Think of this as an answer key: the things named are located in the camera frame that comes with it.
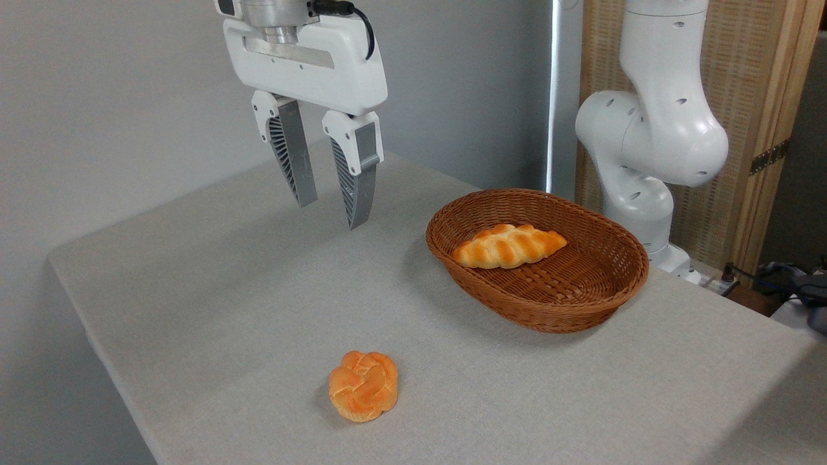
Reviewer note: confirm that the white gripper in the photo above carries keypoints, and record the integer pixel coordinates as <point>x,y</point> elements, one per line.
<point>303,74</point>

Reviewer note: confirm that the round knotted bread roll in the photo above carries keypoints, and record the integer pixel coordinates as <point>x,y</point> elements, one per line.
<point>363,386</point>

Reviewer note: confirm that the long braided bread loaf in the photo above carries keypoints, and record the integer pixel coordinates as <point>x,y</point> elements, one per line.
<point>507,247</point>

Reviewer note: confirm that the brown oval wicker basket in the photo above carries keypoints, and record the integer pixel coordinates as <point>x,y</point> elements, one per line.
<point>575,290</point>

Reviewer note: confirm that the grey tablecloth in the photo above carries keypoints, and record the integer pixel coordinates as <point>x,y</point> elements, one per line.
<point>258,290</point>

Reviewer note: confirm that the white power strip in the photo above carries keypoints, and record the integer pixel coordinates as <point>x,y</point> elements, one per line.
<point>714,283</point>

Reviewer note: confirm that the black power plug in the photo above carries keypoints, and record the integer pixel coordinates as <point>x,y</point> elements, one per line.
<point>729,271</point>

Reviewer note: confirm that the dark metal screen hinge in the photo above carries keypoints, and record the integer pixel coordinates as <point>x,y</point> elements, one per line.
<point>769,157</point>

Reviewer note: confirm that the wooden rattan folding screen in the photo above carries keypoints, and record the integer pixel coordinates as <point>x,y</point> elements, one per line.
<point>765,77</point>

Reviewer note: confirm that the dark grey bag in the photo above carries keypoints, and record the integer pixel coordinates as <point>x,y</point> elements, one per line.
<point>807,290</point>

